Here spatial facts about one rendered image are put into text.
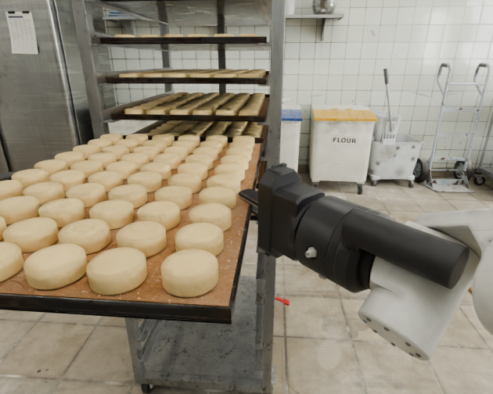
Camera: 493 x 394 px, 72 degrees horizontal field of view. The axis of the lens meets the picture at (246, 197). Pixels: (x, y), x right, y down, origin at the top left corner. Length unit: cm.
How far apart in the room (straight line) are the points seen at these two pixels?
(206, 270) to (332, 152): 296
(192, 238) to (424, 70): 376
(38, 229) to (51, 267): 9
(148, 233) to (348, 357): 139
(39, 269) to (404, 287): 31
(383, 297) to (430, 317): 4
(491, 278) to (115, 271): 28
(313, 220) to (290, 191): 5
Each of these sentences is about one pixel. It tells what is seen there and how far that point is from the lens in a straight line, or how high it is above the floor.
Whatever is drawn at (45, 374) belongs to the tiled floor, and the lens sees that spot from 176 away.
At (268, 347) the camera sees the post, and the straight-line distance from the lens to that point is 120.
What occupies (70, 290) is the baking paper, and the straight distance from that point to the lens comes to 34.
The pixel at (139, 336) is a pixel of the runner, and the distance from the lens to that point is 129.
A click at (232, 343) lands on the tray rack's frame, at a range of 146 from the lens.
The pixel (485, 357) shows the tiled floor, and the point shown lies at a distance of 191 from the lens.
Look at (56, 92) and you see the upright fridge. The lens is 335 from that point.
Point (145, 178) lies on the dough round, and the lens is 53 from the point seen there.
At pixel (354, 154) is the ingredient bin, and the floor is 40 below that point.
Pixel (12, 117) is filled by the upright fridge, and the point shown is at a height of 73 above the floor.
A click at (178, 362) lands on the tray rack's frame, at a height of 15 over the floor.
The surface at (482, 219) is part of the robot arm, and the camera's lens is 32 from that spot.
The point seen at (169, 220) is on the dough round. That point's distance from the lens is 40.
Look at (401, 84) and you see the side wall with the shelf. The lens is 394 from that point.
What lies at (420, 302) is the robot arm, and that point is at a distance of 32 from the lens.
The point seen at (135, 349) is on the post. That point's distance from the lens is 131.
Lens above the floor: 118
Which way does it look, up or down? 22 degrees down
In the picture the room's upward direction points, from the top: straight up
